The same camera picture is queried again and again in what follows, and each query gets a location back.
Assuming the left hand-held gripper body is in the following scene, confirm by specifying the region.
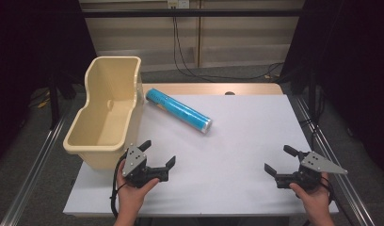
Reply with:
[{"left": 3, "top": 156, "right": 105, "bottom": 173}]
[{"left": 121, "top": 146, "right": 169, "bottom": 189}]

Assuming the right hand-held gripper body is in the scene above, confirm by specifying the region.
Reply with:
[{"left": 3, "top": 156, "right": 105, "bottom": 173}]
[{"left": 274, "top": 150, "right": 349, "bottom": 191}]

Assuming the beige plastic bin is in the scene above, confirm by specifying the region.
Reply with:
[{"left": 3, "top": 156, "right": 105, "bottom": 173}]
[{"left": 62, "top": 56, "right": 146, "bottom": 171}]

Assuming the blue cylindrical can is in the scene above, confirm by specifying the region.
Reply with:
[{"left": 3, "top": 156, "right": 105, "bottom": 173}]
[{"left": 144, "top": 88, "right": 214, "bottom": 136}]

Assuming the person's right hand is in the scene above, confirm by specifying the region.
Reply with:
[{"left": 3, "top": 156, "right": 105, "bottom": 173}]
[{"left": 288, "top": 171, "right": 333, "bottom": 218}]

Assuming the person's left hand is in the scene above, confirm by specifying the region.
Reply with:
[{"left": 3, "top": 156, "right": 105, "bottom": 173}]
[{"left": 116, "top": 159, "right": 161, "bottom": 218}]

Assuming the white table mat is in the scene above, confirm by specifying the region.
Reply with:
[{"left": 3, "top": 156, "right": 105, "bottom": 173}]
[{"left": 62, "top": 93, "right": 340, "bottom": 218}]

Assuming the black metal stand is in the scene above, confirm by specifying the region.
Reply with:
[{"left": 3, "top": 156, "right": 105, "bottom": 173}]
[
  {"left": 307, "top": 67, "right": 318, "bottom": 118},
  {"left": 46, "top": 70, "right": 62, "bottom": 130}
]

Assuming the black curtain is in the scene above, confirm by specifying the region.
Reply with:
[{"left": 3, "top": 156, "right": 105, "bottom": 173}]
[
  {"left": 280, "top": 0, "right": 384, "bottom": 182},
  {"left": 0, "top": 0, "right": 98, "bottom": 169}
]

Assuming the black horizontal bar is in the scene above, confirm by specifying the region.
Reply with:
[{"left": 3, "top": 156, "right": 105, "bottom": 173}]
[{"left": 81, "top": 8, "right": 303, "bottom": 19}]

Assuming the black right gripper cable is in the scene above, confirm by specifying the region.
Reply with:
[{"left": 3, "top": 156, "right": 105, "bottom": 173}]
[{"left": 318, "top": 175, "right": 336, "bottom": 205}]

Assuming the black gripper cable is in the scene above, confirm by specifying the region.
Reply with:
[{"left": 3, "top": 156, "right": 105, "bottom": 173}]
[
  {"left": 109, "top": 153, "right": 129, "bottom": 219},
  {"left": 318, "top": 175, "right": 336, "bottom": 205}
]

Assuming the aluminium floor rail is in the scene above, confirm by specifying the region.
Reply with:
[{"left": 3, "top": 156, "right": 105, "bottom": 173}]
[
  {"left": 0, "top": 115, "right": 70, "bottom": 226},
  {"left": 293, "top": 95, "right": 376, "bottom": 226}
]

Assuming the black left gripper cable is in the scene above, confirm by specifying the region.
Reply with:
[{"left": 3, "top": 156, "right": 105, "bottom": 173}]
[{"left": 109, "top": 153, "right": 129, "bottom": 219}]

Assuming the black wall cable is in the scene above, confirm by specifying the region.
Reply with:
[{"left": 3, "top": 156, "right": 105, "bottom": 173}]
[
  {"left": 175, "top": 16, "right": 285, "bottom": 81},
  {"left": 172, "top": 16, "right": 285, "bottom": 80}
]

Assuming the white wall socket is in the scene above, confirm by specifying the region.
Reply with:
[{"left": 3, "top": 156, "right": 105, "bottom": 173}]
[{"left": 167, "top": 0, "right": 191, "bottom": 9}]

